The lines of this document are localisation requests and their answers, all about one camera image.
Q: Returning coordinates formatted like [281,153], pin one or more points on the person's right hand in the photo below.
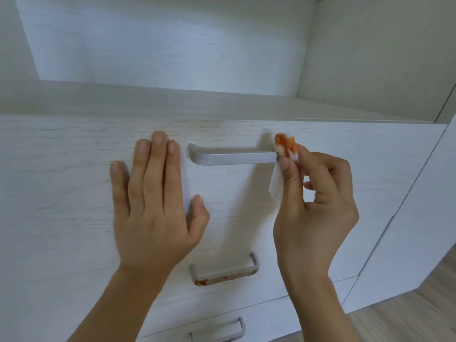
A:
[313,231]

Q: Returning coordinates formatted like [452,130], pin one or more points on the white wipe pad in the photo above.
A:
[285,140]

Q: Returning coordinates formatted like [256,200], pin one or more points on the person's left hand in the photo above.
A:
[153,227]

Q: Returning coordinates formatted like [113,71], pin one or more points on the white wooden cabinet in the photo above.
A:
[53,192]

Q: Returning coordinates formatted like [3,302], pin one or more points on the white cabinet door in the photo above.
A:
[409,227]

